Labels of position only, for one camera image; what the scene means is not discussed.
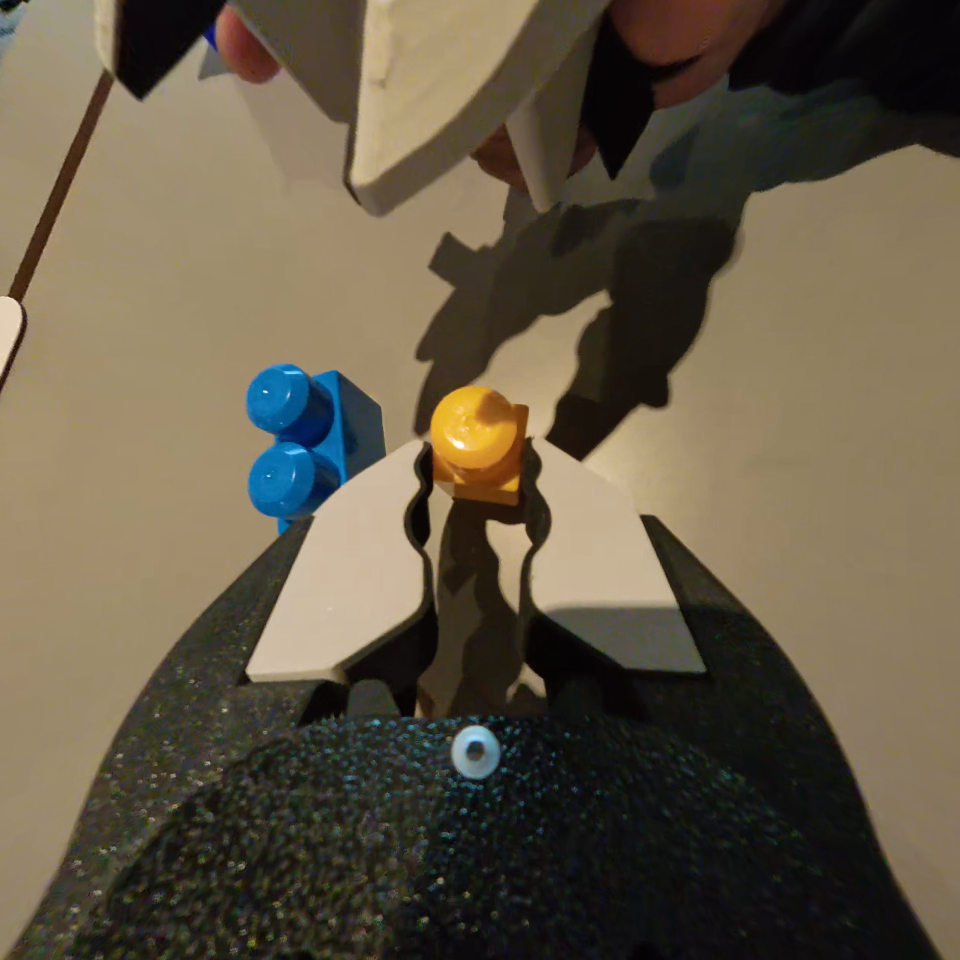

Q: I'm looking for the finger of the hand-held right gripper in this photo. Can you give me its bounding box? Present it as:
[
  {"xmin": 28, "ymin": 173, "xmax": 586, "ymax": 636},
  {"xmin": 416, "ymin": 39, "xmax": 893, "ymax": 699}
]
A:
[
  {"xmin": 228, "ymin": 0, "xmax": 613, "ymax": 218},
  {"xmin": 93, "ymin": 0, "xmax": 227, "ymax": 102}
]

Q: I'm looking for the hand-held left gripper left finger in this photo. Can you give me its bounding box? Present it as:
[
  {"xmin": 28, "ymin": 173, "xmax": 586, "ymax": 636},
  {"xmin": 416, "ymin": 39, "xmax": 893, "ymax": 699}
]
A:
[{"xmin": 245, "ymin": 438, "xmax": 438, "ymax": 685}]

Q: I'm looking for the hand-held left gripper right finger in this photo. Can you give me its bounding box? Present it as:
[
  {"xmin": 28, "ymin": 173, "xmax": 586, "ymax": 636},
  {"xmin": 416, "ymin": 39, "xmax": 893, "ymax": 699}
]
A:
[{"xmin": 520, "ymin": 438, "xmax": 708, "ymax": 675}]

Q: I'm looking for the blue mega block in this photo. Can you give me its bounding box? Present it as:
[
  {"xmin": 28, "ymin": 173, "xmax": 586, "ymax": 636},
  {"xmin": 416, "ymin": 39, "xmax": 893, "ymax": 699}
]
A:
[{"xmin": 245, "ymin": 363, "xmax": 388, "ymax": 536}]

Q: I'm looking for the orange mega block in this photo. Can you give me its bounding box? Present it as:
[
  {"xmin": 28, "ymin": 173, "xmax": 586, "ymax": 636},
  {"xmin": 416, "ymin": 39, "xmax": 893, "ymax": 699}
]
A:
[{"xmin": 429, "ymin": 385, "xmax": 531, "ymax": 509}]

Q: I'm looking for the person's right hand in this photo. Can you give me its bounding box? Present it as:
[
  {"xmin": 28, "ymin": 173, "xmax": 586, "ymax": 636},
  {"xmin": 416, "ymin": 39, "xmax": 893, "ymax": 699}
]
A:
[{"xmin": 213, "ymin": 0, "xmax": 790, "ymax": 190}]

